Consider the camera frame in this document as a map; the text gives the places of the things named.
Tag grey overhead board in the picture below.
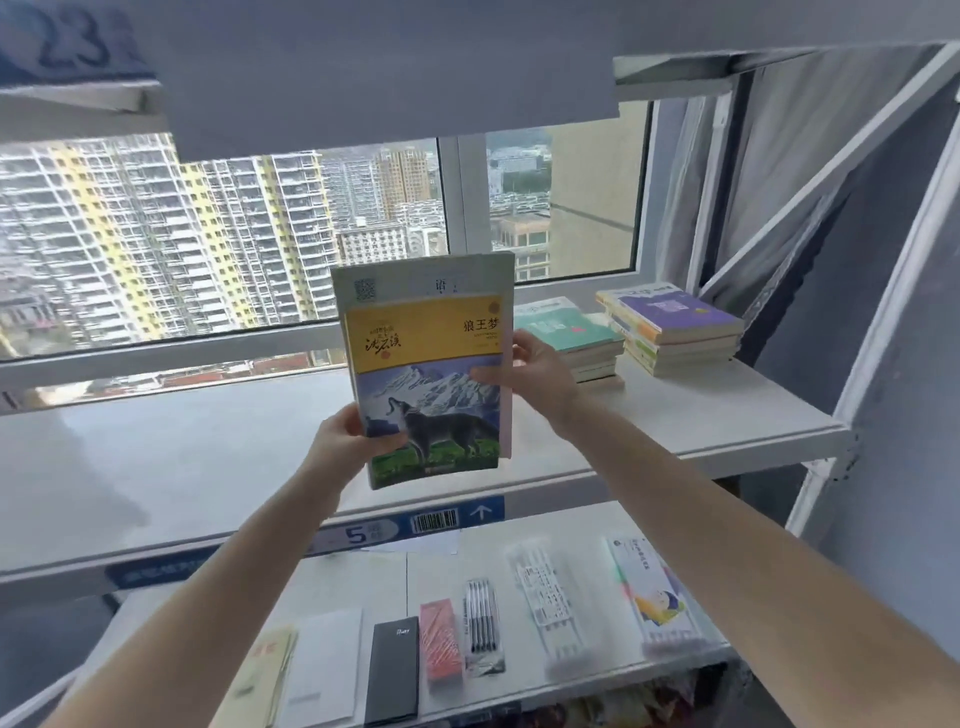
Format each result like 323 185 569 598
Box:
138 0 621 163

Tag person's right forearm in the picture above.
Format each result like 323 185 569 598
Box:
556 408 960 728

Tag clear pack of white pens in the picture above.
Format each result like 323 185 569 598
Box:
507 543 594 678

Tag grey curtain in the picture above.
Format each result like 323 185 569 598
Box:
660 43 960 363

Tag white metal shelf rack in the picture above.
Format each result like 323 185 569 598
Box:
0 45 960 728

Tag white paper pad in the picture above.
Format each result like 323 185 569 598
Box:
285 608 364 726

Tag yellow wolf cover book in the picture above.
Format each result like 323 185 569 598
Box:
342 292 513 492

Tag pile of yellow-edged workbooks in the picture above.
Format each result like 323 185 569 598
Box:
606 311 744 378

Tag yellow paper envelopes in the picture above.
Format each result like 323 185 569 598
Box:
238 625 299 728

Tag white colourful marker packet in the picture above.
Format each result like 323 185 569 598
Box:
604 535 708 663

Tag red eraser packet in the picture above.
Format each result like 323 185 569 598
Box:
419 599 465 683

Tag person's right hand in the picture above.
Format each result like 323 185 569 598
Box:
471 330 584 441

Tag purple cover book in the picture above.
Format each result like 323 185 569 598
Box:
597 282 746 347

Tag black notebook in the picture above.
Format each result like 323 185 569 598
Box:
363 618 421 728

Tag blue shelf sign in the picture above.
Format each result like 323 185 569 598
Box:
0 0 156 85

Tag grey white cover book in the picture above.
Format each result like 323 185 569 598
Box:
330 252 517 460

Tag person's left hand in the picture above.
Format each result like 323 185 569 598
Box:
301 403 411 519

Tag white barcode sticker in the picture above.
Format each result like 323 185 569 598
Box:
410 507 461 536

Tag pile of pale paperback books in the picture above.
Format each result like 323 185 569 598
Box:
562 312 628 393

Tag person's left forearm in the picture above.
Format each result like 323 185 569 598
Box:
41 491 348 728

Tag blue shelf label strip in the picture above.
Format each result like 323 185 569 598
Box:
105 495 506 594

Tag teal cover book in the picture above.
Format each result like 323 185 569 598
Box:
513 297 618 355

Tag white window frame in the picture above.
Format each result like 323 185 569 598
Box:
0 97 655 410

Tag pack of black pens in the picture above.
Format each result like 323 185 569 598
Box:
462 578 507 677

